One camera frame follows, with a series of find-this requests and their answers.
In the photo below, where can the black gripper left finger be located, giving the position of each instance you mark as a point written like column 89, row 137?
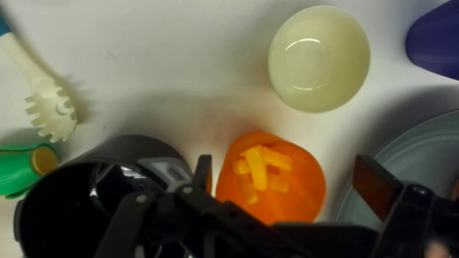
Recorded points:
column 145, row 224

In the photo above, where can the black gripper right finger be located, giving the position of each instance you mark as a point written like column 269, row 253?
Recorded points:
column 413, row 217

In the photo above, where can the orange plastic cup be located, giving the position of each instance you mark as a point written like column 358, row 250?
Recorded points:
column 272, row 180

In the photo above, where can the grey plate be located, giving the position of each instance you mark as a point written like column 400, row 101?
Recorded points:
column 426, row 154

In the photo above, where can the black toy pot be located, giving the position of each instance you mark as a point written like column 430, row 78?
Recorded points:
column 67, row 211

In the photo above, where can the blue plastic cup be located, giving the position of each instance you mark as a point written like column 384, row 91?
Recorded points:
column 432, row 41

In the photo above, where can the green toy corn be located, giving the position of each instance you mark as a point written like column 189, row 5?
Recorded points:
column 23, row 166

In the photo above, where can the cream bowl centre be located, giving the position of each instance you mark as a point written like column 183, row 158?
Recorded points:
column 318, row 59

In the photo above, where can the teal handled pasta spoon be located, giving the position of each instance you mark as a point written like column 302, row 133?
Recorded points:
column 51, row 108

